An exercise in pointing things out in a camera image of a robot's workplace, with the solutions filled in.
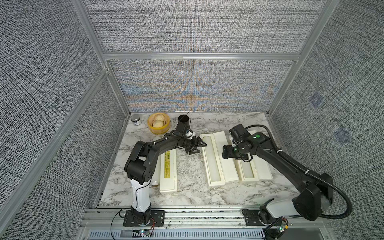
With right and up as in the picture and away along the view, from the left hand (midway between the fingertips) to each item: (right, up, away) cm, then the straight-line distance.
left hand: (206, 147), depth 89 cm
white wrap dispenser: (+25, -12, -7) cm, 29 cm away
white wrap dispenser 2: (+6, -12, -7) cm, 15 cm away
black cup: (-15, +17, +18) cm, 29 cm away
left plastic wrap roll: (-29, -19, -8) cm, 35 cm away
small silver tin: (-50, +19, +22) cm, 58 cm away
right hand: (+11, -2, -9) cm, 14 cm away
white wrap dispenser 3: (-21, -12, -9) cm, 26 cm away
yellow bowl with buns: (-32, +15, +17) cm, 39 cm away
